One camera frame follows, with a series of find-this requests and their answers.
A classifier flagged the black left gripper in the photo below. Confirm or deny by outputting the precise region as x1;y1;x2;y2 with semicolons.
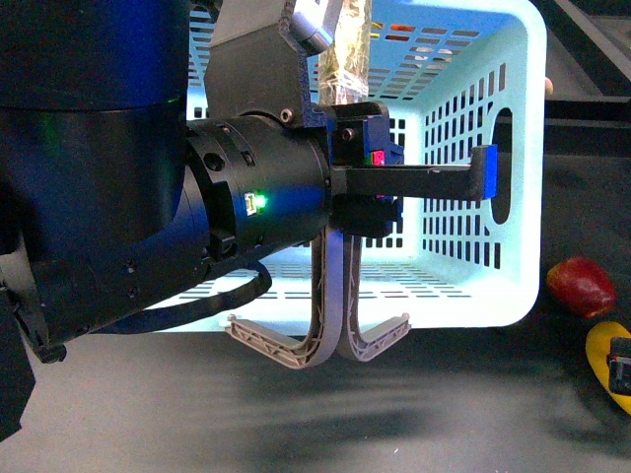
187;101;402;370

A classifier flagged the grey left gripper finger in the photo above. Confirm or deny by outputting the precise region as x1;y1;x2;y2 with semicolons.
340;235;411;363

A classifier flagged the yellow green mango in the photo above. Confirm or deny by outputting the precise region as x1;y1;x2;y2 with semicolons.
585;321;630;416

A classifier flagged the light blue plastic basket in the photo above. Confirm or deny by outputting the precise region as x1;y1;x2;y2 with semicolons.
142;0;548;335

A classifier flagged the red mango front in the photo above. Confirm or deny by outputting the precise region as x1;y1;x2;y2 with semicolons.
546;256;616;319

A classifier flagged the black cable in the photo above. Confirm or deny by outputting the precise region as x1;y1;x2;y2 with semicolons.
98;259;273;335

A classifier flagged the black L bracket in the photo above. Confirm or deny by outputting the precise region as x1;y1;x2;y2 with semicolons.
331;145;498;201

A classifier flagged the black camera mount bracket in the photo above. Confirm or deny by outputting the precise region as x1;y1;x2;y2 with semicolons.
204;1;343;129

